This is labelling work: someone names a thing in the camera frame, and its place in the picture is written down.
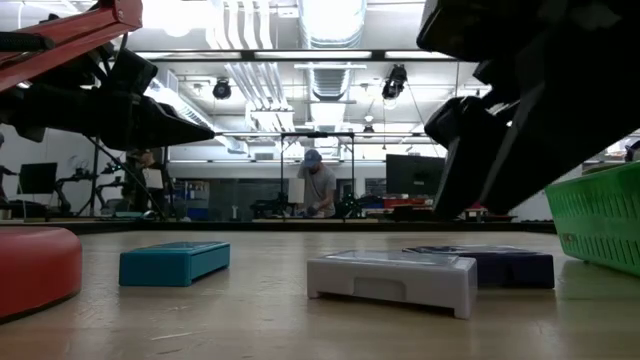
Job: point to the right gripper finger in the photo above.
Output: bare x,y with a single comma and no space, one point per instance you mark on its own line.
470,150
565,130

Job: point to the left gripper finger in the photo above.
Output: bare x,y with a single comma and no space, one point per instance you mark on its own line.
170,127

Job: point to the navy plastic box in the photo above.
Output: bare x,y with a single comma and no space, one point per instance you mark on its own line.
515,270

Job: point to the teal plastic box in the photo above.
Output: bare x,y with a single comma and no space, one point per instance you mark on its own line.
165,267

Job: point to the white plastic box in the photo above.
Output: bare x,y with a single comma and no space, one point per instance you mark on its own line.
390,285

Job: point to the person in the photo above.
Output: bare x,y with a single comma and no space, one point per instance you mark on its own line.
145,159
320,187

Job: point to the black hanging spotlight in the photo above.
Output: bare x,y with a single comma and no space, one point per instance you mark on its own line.
395,80
221,89

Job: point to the black monitor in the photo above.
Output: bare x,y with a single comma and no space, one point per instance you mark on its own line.
410,175
37,177

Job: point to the green plastic basket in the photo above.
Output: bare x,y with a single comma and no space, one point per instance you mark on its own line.
600,220

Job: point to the overhead beam with light strips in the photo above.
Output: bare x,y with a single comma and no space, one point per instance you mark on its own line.
377,55

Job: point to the red desk lamp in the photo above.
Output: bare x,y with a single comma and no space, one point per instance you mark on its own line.
35,270

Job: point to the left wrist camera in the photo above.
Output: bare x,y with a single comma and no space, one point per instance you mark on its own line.
132,72

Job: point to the silver ventilation duct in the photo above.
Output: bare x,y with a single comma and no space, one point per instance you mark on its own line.
332,22

